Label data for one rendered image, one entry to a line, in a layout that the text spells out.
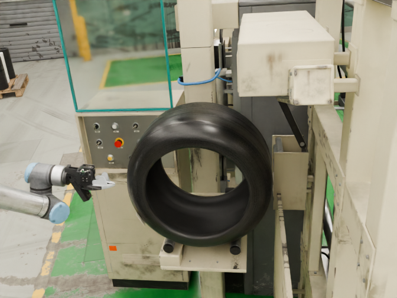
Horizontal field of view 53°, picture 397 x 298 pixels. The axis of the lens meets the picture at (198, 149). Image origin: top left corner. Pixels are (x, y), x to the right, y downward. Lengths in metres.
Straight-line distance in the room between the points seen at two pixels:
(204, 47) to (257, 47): 0.67
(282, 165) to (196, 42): 0.65
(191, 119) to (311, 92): 0.57
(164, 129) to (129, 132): 0.84
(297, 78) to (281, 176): 0.90
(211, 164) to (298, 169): 0.40
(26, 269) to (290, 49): 2.70
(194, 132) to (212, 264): 0.63
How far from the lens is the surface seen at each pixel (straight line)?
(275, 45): 1.07
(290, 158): 1.80
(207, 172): 1.92
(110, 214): 2.54
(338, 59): 1.19
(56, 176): 1.76
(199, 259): 1.81
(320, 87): 1.01
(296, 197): 1.90
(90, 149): 2.41
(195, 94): 1.77
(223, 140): 1.41
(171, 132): 1.44
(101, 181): 1.72
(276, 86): 1.10
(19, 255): 3.51
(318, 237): 2.06
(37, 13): 10.72
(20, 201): 1.64
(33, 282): 3.20
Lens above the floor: 1.98
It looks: 25 degrees down
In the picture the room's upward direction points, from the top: 4 degrees counter-clockwise
